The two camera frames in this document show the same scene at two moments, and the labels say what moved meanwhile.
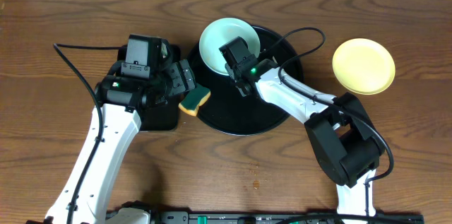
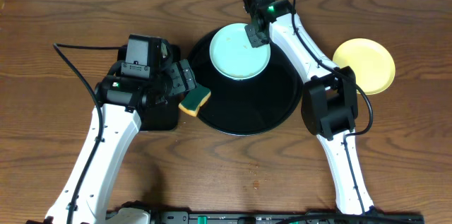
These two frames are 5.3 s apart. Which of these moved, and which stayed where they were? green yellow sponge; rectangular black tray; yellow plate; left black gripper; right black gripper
Moved: right black gripper
Stayed: yellow plate; rectangular black tray; left black gripper; green yellow sponge
